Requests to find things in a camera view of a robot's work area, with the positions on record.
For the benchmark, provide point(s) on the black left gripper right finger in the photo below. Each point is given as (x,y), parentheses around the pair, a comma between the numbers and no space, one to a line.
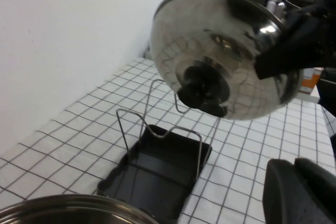
(320,190)

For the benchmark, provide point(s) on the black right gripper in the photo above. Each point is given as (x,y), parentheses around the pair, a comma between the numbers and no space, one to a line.
(328,24)

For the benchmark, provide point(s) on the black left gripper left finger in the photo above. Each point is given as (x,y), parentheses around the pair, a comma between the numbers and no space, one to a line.
(283,195)

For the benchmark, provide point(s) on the stainless steel pot lid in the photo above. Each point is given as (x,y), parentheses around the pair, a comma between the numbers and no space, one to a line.
(210,37)

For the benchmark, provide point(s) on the orange white box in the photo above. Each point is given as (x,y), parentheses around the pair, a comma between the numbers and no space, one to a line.
(311,81)

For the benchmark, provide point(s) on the pale plastic bottle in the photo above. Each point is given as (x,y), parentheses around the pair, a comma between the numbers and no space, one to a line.
(272,5)

